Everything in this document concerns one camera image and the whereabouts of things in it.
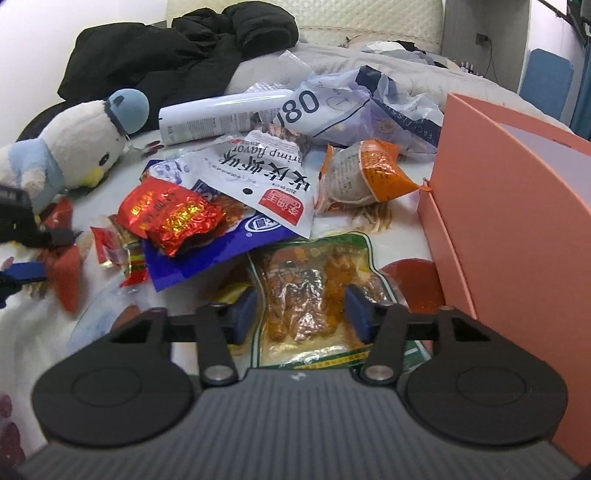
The cream padded headboard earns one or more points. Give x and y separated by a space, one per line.
329 23

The black jacket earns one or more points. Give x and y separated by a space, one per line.
192 59

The pink cardboard box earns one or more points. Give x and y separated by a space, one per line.
507 219

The blue chair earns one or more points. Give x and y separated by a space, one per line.
547 82

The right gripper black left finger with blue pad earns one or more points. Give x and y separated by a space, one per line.
218 326

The white blue plush penguin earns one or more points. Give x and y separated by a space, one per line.
76 148

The orange wrapped snack pack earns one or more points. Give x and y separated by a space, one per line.
361 175

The white shrimp flavor snack bag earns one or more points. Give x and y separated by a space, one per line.
276 177

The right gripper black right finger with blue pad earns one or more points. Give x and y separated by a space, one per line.
385 327

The green clear snack pack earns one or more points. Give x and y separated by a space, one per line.
302 287

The white spray can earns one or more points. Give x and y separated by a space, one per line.
213 117

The red foil snack pack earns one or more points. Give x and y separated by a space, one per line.
171 217

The small red clear snack pack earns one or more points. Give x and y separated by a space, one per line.
118 248

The translucent blue snack bag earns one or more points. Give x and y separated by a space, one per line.
363 104

